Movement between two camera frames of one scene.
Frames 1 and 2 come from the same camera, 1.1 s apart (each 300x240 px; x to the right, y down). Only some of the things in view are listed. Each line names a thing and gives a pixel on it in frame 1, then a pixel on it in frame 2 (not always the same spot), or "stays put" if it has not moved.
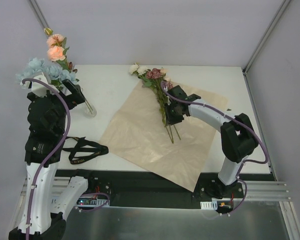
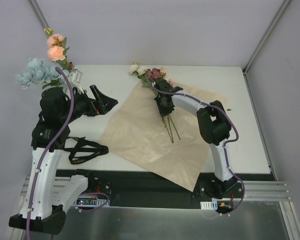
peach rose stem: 57,45 stays put
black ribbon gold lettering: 84,149 stays put
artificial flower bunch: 160,83 stays put
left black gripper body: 73,92 to 94,104
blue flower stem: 37,65 stays put
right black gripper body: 171,113 to 163,100
